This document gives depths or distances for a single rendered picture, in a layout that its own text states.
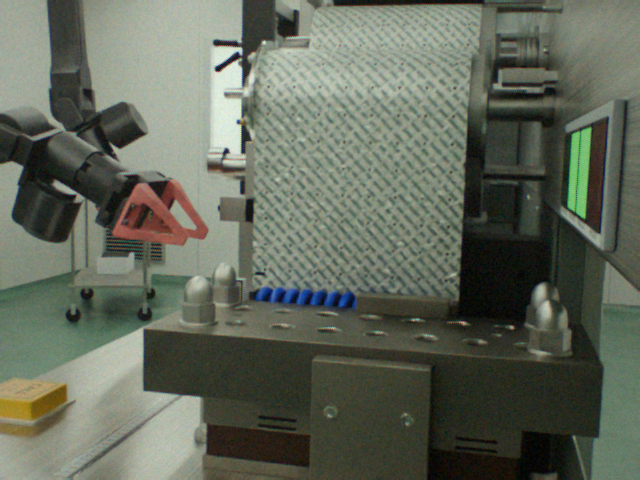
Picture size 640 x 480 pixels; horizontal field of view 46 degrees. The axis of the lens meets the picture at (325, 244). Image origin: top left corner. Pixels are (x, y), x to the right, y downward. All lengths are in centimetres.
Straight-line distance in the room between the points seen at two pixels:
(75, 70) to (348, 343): 89
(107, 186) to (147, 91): 623
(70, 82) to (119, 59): 586
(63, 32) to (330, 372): 95
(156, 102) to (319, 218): 627
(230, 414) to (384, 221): 27
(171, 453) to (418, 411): 26
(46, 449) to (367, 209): 41
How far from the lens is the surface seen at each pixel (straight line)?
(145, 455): 78
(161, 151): 705
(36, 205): 97
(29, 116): 97
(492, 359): 64
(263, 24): 123
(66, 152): 94
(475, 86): 83
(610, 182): 37
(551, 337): 66
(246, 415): 71
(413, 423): 64
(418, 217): 83
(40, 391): 91
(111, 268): 589
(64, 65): 143
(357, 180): 83
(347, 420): 65
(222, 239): 686
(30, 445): 82
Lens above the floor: 119
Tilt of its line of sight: 7 degrees down
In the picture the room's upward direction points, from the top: 2 degrees clockwise
